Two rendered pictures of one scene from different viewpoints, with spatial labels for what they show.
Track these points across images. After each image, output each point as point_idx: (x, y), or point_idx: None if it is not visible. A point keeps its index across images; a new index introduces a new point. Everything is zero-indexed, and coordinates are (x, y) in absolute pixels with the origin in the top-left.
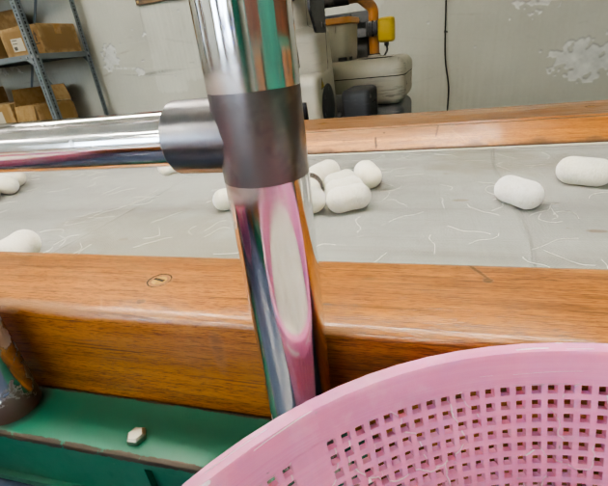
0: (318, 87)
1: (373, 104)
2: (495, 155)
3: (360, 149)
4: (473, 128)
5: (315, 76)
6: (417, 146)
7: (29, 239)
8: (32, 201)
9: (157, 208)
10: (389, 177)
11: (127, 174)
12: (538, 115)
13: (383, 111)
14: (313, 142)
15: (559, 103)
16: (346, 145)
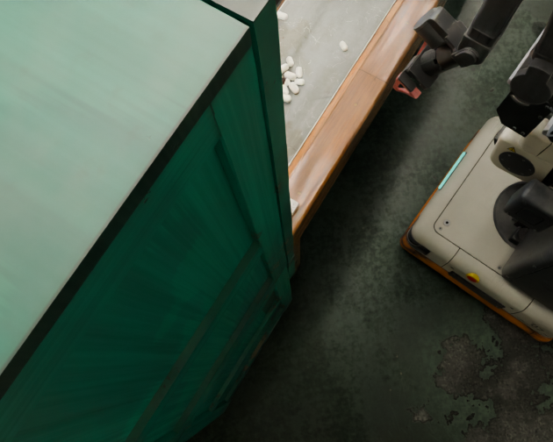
0: (503, 144)
1: (533, 214)
2: (289, 146)
3: (324, 112)
4: (306, 146)
5: (506, 138)
6: (313, 130)
7: (282, 17)
8: (338, 5)
9: (302, 44)
10: (288, 108)
11: (355, 32)
12: (300, 169)
13: None
14: (337, 96)
15: (313, 192)
16: (328, 108)
